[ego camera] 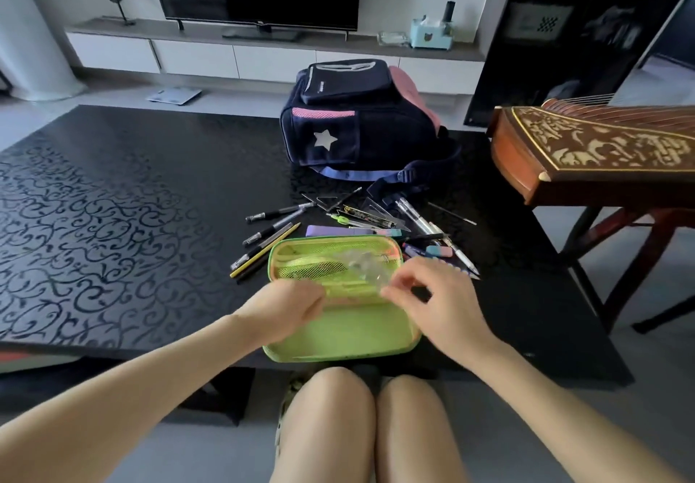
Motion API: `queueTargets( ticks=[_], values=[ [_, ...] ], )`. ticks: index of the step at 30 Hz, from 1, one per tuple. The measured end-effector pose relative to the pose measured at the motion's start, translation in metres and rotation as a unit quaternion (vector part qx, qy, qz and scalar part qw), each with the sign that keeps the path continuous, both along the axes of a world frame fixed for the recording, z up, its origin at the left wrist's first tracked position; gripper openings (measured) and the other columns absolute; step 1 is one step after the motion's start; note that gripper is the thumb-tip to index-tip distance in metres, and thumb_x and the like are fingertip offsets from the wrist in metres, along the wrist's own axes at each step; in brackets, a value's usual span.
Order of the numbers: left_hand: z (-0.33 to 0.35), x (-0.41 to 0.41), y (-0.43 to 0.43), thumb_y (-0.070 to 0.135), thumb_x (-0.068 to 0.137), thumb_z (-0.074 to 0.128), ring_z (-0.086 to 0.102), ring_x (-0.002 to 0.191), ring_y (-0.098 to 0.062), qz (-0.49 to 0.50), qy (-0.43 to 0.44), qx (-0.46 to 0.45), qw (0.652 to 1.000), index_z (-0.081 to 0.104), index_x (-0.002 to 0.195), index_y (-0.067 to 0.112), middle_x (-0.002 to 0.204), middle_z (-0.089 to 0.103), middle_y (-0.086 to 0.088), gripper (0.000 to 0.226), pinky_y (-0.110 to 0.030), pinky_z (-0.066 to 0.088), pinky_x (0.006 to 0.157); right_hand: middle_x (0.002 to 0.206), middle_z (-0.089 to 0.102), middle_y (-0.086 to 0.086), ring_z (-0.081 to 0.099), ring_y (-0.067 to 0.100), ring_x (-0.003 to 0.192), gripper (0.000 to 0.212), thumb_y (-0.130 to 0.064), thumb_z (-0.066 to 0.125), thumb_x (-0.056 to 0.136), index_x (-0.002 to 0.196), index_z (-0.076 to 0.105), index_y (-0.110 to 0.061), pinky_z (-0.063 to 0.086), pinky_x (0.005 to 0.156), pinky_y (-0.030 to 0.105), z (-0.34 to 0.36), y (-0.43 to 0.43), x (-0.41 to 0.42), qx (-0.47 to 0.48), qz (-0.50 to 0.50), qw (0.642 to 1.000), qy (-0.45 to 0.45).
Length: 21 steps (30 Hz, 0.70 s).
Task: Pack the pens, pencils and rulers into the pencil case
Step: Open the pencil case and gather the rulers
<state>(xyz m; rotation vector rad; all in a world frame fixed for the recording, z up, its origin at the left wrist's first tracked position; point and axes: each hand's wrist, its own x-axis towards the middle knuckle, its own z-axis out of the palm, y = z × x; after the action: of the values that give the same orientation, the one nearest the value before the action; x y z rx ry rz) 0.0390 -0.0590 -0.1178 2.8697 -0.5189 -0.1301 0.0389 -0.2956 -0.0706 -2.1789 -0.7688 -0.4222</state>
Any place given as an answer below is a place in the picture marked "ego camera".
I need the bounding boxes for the person's left hand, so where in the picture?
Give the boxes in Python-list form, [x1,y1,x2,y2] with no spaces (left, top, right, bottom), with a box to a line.
[237,279,328,349]

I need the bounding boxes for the person's patterned sandal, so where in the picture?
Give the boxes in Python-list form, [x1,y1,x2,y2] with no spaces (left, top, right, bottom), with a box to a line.
[274,373,311,459]

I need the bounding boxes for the slim black pen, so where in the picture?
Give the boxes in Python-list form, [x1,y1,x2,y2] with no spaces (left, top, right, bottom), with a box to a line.
[327,186,363,212]

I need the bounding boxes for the carved wooden zither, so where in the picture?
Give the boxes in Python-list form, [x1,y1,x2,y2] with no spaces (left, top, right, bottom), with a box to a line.
[487,94,695,208]

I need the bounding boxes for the person's left forearm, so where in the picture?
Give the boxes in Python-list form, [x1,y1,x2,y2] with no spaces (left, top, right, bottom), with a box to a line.
[0,312,256,483]

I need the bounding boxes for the white bathroom scale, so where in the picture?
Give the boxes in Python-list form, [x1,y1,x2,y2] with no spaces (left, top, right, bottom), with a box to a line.
[146,86,203,107]

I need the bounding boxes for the green drawing compass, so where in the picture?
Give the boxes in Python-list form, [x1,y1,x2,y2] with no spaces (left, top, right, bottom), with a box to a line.
[326,212,375,229]

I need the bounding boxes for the light blue tissue box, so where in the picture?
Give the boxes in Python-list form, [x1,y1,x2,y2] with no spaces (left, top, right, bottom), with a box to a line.
[409,15,455,50]

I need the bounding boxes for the white grey media cabinet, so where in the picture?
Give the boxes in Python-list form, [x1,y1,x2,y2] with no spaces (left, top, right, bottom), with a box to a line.
[64,16,487,96]

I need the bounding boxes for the green mesh pencil case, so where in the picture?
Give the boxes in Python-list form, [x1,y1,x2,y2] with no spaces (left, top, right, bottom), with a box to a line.
[262,235,424,364]

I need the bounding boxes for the thin black pen refill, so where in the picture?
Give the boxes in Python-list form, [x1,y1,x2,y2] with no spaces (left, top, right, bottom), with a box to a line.
[427,201,478,226]

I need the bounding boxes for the yellow pencil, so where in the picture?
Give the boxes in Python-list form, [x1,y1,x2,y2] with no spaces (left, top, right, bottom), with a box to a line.
[229,222,302,280]

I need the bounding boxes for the person's left leg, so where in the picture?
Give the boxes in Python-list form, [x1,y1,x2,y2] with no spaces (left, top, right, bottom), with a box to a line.
[269,367,377,483]

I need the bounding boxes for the person's leg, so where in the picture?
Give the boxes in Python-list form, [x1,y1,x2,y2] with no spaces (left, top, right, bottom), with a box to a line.
[374,373,469,483]
[269,367,377,483]

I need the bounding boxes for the black rabbit wire figurine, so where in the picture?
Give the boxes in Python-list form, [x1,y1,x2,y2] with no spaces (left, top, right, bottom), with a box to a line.
[102,0,137,27]

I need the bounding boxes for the dark wooden zither stand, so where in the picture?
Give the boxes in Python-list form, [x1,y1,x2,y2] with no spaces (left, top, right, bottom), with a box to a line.
[558,205,695,335]

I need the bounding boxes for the clear barrel pen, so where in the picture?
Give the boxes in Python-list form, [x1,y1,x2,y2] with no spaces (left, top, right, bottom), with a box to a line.
[395,197,437,237]

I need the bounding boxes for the white pen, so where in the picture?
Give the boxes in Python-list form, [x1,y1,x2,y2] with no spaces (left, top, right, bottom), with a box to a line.
[428,221,482,278]

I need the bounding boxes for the navy star backpack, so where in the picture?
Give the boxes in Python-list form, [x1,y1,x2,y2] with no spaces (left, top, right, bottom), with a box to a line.
[279,58,463,197]

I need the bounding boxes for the glossy black cabinet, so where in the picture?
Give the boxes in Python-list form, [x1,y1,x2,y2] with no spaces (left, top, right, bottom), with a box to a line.
[463,0,695,132]

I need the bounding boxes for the clear set square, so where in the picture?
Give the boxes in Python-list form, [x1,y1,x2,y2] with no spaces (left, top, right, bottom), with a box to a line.
[361,197,413,232]

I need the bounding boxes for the person's right forearm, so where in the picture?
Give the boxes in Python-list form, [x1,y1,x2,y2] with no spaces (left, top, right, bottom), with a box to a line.
[464,336,686,483]

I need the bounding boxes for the grey pen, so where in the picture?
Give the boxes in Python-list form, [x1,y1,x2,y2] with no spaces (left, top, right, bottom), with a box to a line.
[230,221,294,272]

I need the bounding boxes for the person's right leg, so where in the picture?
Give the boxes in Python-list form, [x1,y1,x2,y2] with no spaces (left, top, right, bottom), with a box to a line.
[374,373,469,483]

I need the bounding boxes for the black silver pen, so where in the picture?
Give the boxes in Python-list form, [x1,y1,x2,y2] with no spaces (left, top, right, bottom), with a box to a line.
[242,210,303,247]
[245,202,316,224]

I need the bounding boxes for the purple pencil box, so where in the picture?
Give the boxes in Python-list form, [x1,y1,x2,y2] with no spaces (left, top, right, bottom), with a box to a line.
[305,224,404,240]

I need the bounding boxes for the clear plastic ruler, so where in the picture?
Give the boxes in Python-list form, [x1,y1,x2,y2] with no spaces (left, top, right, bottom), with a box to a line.
[325,249,404,295]

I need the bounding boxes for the person's right hand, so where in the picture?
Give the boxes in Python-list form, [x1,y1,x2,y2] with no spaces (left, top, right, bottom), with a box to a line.
[379,256,492,361]

